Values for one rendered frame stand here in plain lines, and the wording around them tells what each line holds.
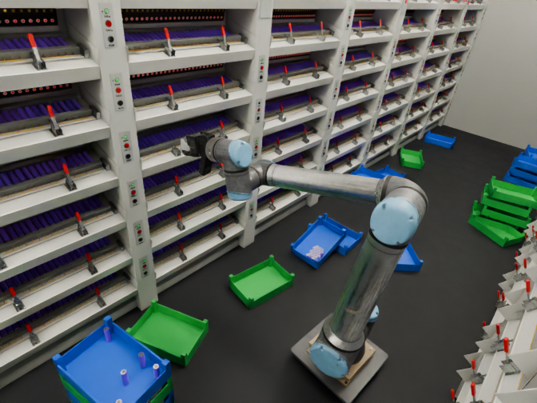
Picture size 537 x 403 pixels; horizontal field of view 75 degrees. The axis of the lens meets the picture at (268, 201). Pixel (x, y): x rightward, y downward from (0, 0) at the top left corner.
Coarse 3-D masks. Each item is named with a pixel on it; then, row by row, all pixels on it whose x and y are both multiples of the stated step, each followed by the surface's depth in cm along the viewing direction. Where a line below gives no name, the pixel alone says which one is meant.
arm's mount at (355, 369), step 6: (312, 342) 151; (366, 342) 155; (366, 348) 153; (372, 348) 154; (366, 354) 150; (372, 354) 155; (366, 360) 148; (354, 366) 145; (360, 366) 145; (348, 372) 141; (354, 372) 142; (336, 378) 145; (342, 378) 144; (348, 378) 140; (348, 384) 143
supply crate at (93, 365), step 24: (96, 336) 120; (120, 336) 124; (72, 360) 115; (96, 360) 116; (120, 360) 117; (168, 360) 110; (72, 384) 108; (96, 384) 109; (120, 384) 110; (144, 384) 111
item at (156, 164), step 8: (216, 112) 177; (232, 112) 179; (184, 120) 164; (232, 120) 181; (240, 120) 178; (152, 128) 153; (232, 128) 176; (248, 128) 176; (232, 136) 171; (240, 136) 173; (248, 136) 176; (160, 152) 148; (168, 152) 149; (144, 160) 141; (152, 160) 143; (160, 160) 144; (168, 160) 145; (176, 160) 148; (184, 160) 152; (192, 160) 156; (144, 168) 138; (152, 168) 141; (160, 168) 144; (168, 168) 148; (144, 176) 141
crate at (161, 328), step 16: (144, 320) 166; (160, 320) 168; (176, 320) 169; (192, 320) 166; (144, 336) 160; (160, 336) 161; (176, 336) 162; (192, 336) 162; (160, 352) 152; (176, 352) 155; (192, 352) 153
